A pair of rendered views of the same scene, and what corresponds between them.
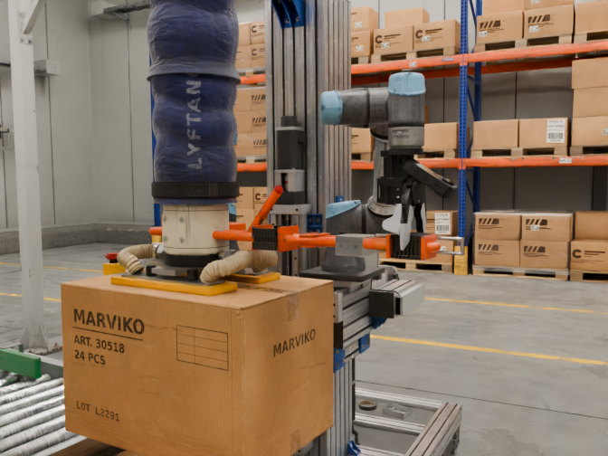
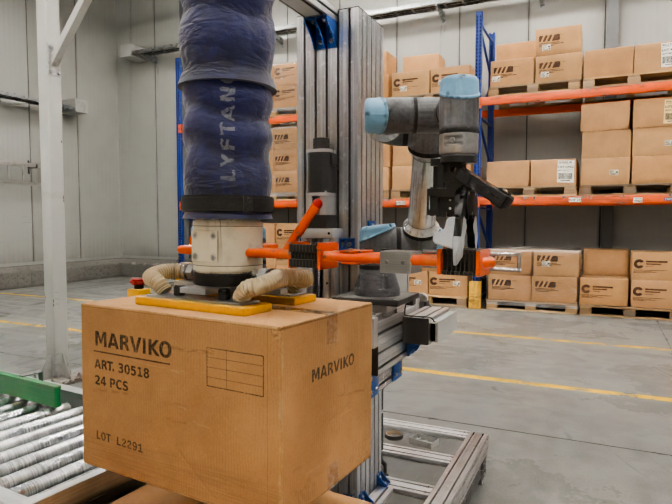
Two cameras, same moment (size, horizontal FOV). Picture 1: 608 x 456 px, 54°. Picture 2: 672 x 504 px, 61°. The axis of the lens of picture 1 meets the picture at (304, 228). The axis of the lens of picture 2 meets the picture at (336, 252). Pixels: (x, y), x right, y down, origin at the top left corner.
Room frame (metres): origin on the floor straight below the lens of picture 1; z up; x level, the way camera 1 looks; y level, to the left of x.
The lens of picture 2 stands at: (0.16, 0.05, 1.28)
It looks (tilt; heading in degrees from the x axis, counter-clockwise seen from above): 3 degrees down; 358
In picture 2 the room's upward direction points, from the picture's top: straight up
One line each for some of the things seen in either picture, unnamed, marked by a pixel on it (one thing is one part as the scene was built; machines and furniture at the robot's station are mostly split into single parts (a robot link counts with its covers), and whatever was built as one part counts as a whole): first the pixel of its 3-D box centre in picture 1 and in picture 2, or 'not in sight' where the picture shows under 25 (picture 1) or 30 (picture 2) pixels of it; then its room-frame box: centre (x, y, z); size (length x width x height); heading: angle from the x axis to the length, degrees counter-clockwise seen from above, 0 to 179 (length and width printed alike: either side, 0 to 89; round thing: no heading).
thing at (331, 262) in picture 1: (343, 254); (377, 279); (2.01, -0.13, 1.09); 0.15 x 0.15 x 0.10
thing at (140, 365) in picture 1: (199, 356); (229, 381); (1.57, 0.28, 0.88); 0.60 x 0.40 x 0.40; 59
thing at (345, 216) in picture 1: (345, 220); (379, 243); (2.01, -0.14, 1.20); 0.13 x 0.12 x 0.14; 86
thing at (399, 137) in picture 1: (405, 138); (458, 146); (1.27, -0.21, 1.43); 0.08 x 0.08 x 0.05
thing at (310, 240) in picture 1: (284, 232); (321, 251); (1.57, 0.05, 1.20); 0.93 x 0.30 x 0.04; 59
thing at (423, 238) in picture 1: (411, 245); (463, 261); (1.26, -0.23, 1.20); 0.08 x 0.07 x 0.05; 59
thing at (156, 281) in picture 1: (171, 277); (201, 297); (1.49, 0.33, 1.10); 0.34 x 0.10 x 0.05; 59
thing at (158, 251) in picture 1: (196, 257); (228, 277); (1.57, 0.28, 1.14); 0.34 x 0.25 x 0.06; 59
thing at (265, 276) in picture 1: (220, 268); (252, 289); (1.66, 0.23, 1.10); 0.34 x 0.10 x 0.05; 59
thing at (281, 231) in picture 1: (275, 237); (313, 254); (1.44, 0.07, 1.20); 0.10 x 0.08 x 0.06; 149
